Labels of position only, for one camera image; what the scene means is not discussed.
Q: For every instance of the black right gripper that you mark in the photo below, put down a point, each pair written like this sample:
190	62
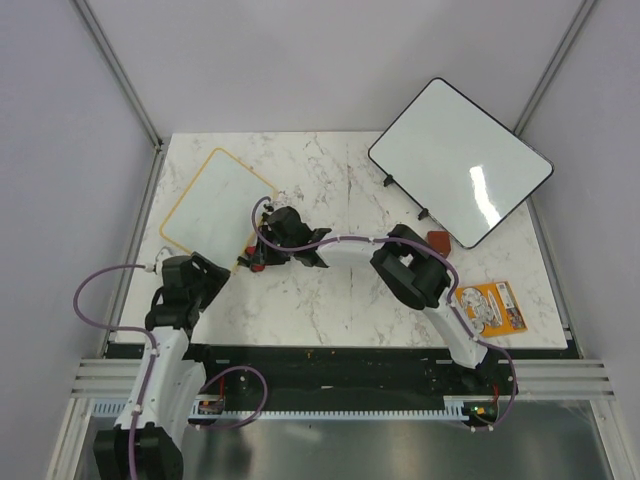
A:
262	255

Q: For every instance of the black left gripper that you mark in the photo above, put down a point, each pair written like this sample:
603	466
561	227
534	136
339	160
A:
214	278

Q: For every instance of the yellow-framed small whiteboard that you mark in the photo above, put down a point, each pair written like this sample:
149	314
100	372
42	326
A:
212	216

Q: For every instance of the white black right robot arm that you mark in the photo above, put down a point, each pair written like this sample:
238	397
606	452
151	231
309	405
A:
417	275

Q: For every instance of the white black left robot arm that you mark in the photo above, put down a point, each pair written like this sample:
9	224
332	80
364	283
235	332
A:
145	441

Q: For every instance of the black-framed large whiteboard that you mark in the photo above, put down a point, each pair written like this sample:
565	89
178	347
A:
460	165

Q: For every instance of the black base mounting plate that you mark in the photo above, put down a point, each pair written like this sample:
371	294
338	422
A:
290	378

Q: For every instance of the brown red eraser block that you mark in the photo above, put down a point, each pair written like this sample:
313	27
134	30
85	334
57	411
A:
440	242

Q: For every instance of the orange picture book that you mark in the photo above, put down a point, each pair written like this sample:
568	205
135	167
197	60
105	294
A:
492	309

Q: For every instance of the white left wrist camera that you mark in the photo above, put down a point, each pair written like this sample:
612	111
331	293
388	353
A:
163	254

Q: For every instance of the aluminium extrusion rail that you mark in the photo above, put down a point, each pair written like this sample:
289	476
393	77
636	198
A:
538	379

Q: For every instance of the white slotted cable duct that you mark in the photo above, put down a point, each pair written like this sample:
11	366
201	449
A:
451	411

